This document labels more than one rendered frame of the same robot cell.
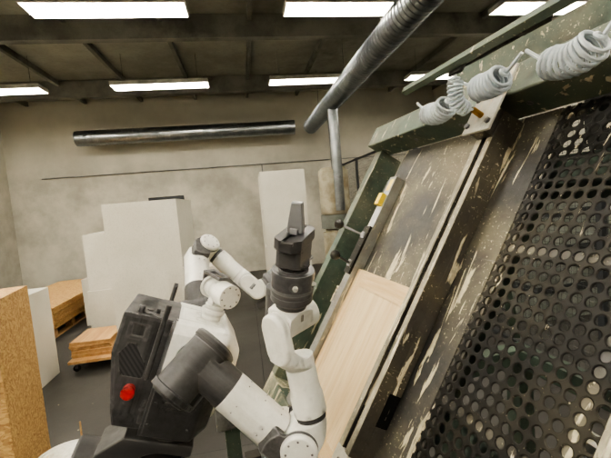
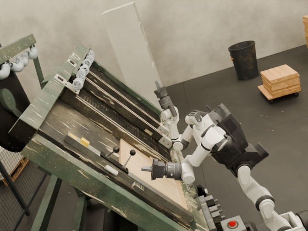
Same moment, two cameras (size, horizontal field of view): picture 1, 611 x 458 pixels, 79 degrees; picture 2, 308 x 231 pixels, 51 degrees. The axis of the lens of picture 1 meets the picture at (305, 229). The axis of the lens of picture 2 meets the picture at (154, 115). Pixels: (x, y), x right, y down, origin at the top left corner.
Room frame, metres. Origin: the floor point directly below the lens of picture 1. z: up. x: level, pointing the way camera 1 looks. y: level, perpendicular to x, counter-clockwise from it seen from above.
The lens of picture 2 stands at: (2.95, 0.61, 2.31)
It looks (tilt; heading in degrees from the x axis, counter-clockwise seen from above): 22 degrees down; 197
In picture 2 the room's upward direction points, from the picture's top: 19 degrees counter-clockwise
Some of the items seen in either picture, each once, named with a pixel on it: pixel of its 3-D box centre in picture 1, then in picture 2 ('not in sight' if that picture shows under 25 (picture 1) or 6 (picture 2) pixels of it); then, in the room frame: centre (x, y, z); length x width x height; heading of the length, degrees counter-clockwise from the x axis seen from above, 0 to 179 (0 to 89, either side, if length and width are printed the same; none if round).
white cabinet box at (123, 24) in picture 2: not in sight; (136, 60); (-2.99, -1.22, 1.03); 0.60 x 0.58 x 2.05; 9
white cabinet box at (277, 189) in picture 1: (285, 245); not in sight; (5.17, 0.29, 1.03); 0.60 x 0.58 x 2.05; 9
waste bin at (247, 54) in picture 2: not in sight; (244, 61); (-3.50, 0.73, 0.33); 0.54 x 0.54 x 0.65
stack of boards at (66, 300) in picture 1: (57, 304); not in sight; (6.26, 4.31, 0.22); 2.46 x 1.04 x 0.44; 9
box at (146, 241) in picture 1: (162, 291); not in sight; (3.62, 1.46, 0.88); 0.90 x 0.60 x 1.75; 9
